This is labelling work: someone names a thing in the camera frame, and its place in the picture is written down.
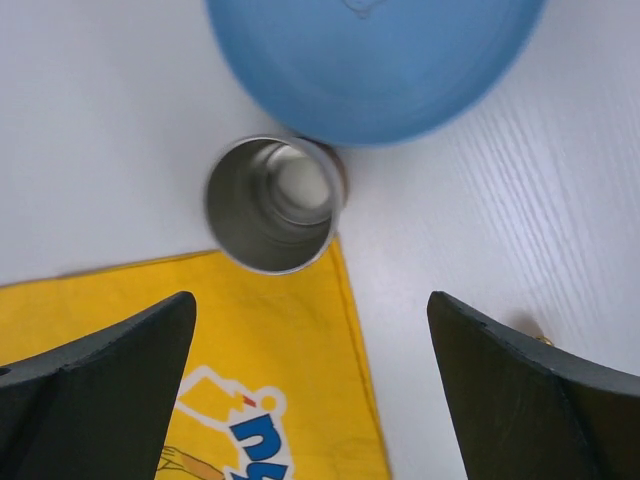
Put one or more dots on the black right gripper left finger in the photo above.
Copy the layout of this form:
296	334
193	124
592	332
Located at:
98	407

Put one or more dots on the steel cup with cork base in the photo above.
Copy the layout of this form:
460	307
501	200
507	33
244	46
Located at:
273	203

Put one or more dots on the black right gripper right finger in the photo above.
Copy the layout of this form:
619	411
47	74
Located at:
522	409

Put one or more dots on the blue plastic plate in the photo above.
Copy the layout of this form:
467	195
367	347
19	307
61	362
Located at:
370	73

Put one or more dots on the yellow Pikachu cloth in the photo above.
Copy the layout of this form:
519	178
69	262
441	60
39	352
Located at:
287	349

